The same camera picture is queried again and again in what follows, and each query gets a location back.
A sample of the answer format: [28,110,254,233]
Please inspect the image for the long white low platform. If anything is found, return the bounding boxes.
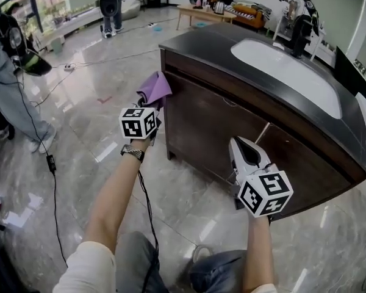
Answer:
[33,6,104,47]

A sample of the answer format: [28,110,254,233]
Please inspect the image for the person's cream shirt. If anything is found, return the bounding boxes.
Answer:
[52,240,278,293]

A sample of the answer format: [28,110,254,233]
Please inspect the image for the wooden coffee table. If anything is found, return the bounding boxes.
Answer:
[176,4,237,32]

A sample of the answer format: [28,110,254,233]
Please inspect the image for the green bucket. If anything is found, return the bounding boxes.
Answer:
[50,37,64,54]

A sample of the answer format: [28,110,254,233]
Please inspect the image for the white sink basin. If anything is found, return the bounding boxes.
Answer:
[230,38,343,120]

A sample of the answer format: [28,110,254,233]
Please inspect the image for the striped blanket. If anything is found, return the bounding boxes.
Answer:
[224,0,273,17]

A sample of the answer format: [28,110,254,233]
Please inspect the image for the orange sofa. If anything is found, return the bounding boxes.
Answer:
[209,0,272,32]

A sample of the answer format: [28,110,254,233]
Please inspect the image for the dark wooden vanity cabinet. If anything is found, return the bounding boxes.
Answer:
[158,23,366,221]

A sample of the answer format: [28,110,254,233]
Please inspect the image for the large window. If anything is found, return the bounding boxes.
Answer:
[0,0,100,33]

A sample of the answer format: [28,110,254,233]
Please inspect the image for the person's right forearm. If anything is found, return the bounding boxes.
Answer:
[242,214,275,289]

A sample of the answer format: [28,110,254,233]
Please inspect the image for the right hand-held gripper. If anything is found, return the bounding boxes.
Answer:
[229,136,294,222]

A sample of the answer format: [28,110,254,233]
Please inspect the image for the dark brown wooden cabinet door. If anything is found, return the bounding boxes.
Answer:
[167,71,271,183]
[256,123,354,219]

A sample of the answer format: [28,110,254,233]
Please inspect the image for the black floor cable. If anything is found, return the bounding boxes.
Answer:
[16,71,70,268]

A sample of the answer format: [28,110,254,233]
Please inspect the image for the dark bathtub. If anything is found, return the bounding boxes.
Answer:
[334,46,366,99]

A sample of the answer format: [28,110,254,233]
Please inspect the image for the person's white shoe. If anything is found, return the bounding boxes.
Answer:
[191,244,215,264]

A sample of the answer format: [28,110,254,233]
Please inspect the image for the black stone vanity top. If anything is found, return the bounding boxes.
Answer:
[158,23,366,178]

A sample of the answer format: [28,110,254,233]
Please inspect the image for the person's left forearm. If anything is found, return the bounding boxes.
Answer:
[84,139,150,253]

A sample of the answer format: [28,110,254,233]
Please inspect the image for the striped wrist bracelet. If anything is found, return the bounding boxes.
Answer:
[120,144,146,164]

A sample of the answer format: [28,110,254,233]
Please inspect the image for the person's blue jeans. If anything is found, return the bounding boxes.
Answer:
[114,231,248,293]

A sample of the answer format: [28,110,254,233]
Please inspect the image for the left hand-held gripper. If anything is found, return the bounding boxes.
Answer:
[118,90,162,148]

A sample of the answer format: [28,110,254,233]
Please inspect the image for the white side table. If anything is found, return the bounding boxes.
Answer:
[273,16,327,61]

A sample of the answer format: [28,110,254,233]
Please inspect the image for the purple microfibre cloth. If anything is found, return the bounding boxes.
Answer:
[136,71,173,111]

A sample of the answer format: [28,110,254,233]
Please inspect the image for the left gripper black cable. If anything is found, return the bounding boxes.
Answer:
[137,169,161,293]

